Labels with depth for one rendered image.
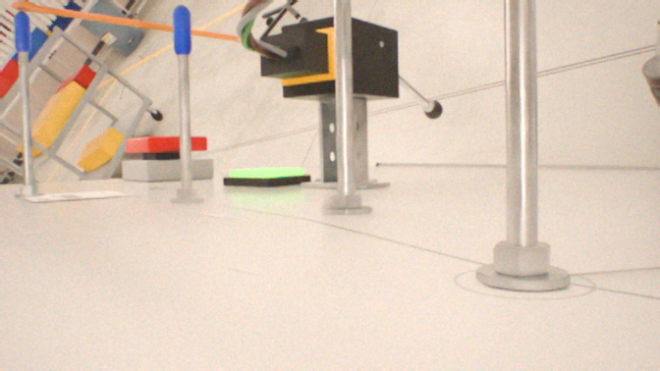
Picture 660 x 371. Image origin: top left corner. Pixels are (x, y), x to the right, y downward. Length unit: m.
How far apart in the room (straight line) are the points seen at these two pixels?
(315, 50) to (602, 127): 1.52
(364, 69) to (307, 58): 0.04
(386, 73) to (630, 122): 1.45
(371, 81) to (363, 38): 0.02
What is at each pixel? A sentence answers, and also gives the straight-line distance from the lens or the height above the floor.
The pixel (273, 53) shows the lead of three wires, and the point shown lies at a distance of 0.28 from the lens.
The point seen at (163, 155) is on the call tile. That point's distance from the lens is 0.46.
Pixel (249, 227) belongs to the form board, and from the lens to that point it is 0.17.
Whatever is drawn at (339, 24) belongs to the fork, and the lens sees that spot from 0.20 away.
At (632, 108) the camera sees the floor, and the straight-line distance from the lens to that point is 1.77.
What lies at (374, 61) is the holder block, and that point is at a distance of 0.32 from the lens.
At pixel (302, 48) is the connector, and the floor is 1.15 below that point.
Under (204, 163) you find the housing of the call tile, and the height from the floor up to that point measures 1.09.
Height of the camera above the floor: 1.26
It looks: 32 degrees down
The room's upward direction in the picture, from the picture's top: 49 degrees counter-clockwise
